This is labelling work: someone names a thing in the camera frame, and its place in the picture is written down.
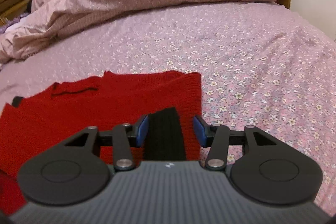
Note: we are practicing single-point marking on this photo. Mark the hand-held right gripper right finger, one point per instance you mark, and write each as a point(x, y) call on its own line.
point(200, 133)

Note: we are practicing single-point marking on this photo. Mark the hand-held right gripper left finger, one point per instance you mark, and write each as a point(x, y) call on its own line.
point(143, 133)

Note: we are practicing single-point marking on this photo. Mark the red knit cardigan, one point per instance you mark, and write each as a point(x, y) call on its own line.
point(105, 108)

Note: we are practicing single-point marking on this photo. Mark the floral pink bed sheet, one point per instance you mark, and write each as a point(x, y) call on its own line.
point(249, 69)

